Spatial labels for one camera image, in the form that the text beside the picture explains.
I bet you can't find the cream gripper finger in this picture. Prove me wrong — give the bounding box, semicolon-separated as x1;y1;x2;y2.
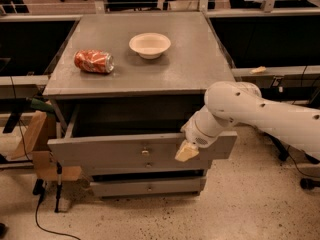
175;140;199;162

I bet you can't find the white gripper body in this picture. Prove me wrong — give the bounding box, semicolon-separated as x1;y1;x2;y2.
181;106;234;148

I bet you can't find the grey top drawer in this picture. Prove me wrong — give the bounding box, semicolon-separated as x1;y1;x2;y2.
48;105;237;168

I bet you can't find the grey drawer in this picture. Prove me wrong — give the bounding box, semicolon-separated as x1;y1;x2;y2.
82;160;212;176
90;177;206;197
48;105;237;168

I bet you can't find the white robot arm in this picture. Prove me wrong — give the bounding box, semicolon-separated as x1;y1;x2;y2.
175;81;320;162

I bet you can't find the grey bottom drawer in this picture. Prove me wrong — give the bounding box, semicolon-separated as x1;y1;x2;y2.
90;177;206;197

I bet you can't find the grey middle drawer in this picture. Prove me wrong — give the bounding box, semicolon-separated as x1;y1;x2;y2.
82;160;212;176

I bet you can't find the grey drawer cabinet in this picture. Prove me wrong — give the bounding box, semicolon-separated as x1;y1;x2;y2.
44;12;233;183

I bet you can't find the small cream scrap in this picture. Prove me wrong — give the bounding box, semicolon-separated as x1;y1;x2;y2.
250;66;266;74

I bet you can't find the white paper bowl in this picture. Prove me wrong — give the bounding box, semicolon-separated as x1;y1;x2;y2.
129;33;171;59

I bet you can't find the black stand base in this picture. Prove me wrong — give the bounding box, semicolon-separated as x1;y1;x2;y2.
268;135;320;190

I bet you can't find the crushed orange soda can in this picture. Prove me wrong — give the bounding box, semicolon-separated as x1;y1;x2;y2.
74;49;114;74

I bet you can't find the cardboard box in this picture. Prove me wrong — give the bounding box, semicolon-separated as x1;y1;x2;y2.
9;109;82;182

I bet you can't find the black floor cable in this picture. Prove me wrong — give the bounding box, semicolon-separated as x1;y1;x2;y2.
34;190;82;240

